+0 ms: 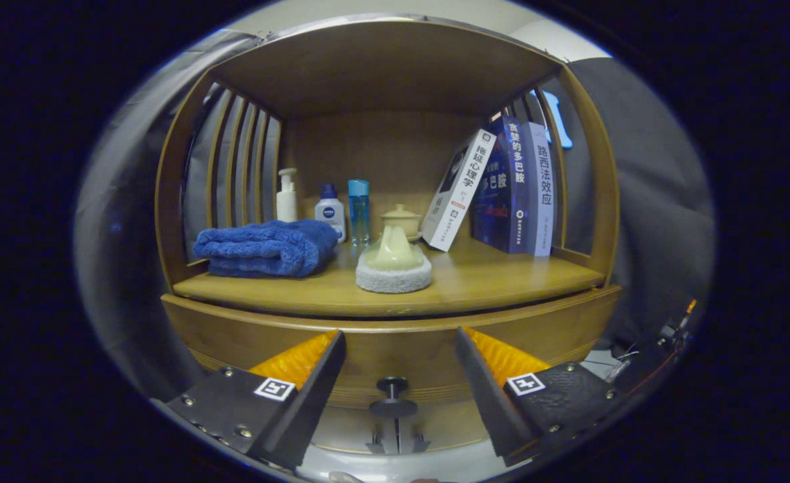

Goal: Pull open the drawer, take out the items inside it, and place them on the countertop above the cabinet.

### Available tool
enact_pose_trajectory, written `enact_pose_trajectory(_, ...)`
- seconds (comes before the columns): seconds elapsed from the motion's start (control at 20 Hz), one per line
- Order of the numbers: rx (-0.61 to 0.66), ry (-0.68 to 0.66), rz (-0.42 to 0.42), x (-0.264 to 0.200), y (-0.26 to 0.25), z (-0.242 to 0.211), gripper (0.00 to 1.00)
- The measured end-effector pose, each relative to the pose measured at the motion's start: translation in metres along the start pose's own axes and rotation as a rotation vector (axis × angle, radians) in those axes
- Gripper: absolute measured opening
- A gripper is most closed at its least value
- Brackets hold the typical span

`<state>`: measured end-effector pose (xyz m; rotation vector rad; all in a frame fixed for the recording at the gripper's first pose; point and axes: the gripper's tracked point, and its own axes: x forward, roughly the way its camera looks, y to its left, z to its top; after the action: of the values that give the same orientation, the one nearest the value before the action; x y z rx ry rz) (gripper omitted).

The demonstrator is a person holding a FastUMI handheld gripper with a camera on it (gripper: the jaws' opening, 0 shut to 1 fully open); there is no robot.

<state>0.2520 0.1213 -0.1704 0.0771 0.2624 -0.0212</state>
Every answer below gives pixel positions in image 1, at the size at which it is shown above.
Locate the cream lidded tea cup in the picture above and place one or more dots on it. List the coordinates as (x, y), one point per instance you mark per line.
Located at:
(402, 218)

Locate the black device with orange tip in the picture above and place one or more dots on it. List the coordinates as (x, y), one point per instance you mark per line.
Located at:
(676, 329)

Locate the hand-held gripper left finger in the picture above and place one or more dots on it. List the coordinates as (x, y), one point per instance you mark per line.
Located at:
(311, 416)

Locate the white bottle with blue cap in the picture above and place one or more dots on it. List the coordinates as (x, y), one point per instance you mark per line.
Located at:
(330, 215)

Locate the wooden drawer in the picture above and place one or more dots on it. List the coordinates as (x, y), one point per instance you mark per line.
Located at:
(402, 342)

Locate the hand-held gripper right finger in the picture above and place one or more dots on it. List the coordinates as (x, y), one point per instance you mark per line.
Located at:
(489, 402)

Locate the wooden countertop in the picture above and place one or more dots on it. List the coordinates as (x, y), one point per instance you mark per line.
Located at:
(489, 282)

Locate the blue folded towel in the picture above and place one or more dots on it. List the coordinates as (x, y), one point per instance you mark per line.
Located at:
(267, 248)

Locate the dark blue book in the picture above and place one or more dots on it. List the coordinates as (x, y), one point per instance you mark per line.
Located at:
(502, 201)

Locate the black backdrop cloth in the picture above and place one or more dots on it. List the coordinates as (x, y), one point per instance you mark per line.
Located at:
(650, 201)

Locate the clear blue bottle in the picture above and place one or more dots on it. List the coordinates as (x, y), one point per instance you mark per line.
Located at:
(359, 215)

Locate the black drawer knob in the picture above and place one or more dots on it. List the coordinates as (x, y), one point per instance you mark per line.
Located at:
(393, 386)

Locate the pale grey-blue book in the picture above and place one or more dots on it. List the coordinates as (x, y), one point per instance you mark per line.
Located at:
(542, 201)

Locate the white book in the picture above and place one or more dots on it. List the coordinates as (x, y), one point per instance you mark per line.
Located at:
(459, 194)

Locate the wooden cabinet door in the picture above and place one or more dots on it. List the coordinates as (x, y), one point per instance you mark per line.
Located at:
(448, 426)
(348, 429)

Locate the wooden cabinet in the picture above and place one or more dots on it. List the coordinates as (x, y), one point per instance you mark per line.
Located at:
(381, 67)

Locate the cream brush with white pad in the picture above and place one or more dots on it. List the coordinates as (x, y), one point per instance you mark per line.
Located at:
(393, 258)

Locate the white pump bottle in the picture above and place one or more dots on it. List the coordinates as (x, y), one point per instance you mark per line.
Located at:
(287, 204)

